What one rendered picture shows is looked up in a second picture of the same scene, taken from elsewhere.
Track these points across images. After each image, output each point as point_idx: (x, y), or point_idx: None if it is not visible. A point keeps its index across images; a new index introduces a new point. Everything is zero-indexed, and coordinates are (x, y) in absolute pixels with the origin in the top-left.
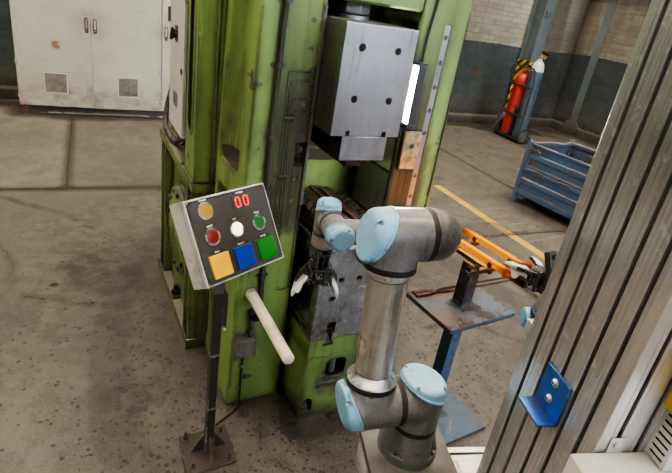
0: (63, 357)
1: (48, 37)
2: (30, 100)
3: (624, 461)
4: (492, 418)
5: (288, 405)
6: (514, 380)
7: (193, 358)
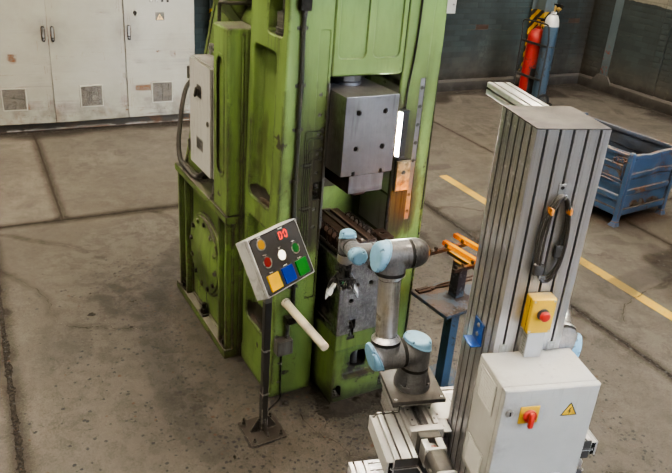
0: (124, 373)
1: (3, 51)
2: None
3: (506, 355)
4: None
5: (320, 394)
6: (464, 329)
7: (233, 365)
